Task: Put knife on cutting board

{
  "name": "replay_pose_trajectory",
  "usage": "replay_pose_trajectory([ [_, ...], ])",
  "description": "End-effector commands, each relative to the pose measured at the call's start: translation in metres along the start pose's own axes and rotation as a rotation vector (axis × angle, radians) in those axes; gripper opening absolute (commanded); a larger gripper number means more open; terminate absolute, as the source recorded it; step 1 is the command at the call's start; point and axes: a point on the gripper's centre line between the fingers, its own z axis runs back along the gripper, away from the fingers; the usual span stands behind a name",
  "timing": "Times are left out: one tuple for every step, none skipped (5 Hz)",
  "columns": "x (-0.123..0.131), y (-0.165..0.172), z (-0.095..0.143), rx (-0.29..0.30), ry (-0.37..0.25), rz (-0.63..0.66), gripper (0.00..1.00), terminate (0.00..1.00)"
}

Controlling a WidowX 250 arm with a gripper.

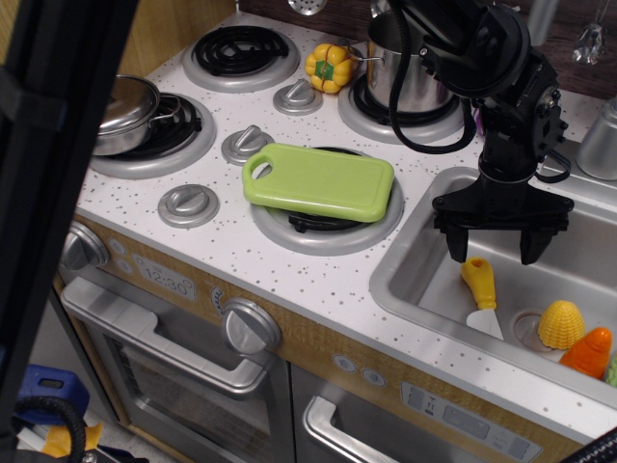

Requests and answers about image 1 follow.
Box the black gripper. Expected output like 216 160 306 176
432 175 575 265

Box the yellow handled white toy knife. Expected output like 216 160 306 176
460 257 504 340

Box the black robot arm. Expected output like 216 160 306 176
389 1 574 264

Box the green plastic cutting board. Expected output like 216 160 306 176
242 143 394 223

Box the silver sink basin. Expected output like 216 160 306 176
369 167 616 406

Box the yellow toy corn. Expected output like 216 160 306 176
537 300 586 350

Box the purple striped toy onion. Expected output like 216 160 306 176
472 107 485 137

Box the orange toy carrot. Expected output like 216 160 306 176
559 327 612 380

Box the tall steel pot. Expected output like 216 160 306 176
366 11 454 114

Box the green toy vegetable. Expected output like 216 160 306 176
604 356 617 388

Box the front right black burner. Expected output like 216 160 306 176
248 148 404 257

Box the black burner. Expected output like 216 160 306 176
248 148 404 257
338 73 464 145
182 25 300 94
90 93 216 179

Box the back right black burner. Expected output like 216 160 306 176
338 73 464 145

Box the hanging clear utensil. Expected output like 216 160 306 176
572 1 610 66

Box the yellow toy bell pepper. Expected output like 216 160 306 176
305 43 355 95

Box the silver stove knob top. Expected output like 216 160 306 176
273 79 323 116

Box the silver stove knob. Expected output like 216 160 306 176
158 184 220 229
273 79 323 116
221 124 274 166

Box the silver oven knob right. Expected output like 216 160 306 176
221 297 282 356

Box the silver oven knob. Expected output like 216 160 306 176
60 221 110 271
221 297 282 356

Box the silver stove knob middle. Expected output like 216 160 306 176
221 124 274 166

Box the silver stove knob bottom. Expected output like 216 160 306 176
158 184 220 229

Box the back left black burner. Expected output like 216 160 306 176
182 25 300 94

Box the front left black burner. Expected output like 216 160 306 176
90 93 216 179

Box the steel pot with lid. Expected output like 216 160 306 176
93 74 181 156

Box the silver oven knob left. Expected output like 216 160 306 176
60 221 110 271

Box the blue clamp tool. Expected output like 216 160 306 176
15 364 90 425

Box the yellow cloth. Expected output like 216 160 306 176
41 422 104 458

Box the silver dishwasher door handle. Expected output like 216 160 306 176
303 396 392 463

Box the silver oven door handle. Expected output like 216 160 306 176
60 275 271 400

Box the black cable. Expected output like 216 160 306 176
13 395 88 463

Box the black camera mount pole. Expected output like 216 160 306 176
1 1 137 458

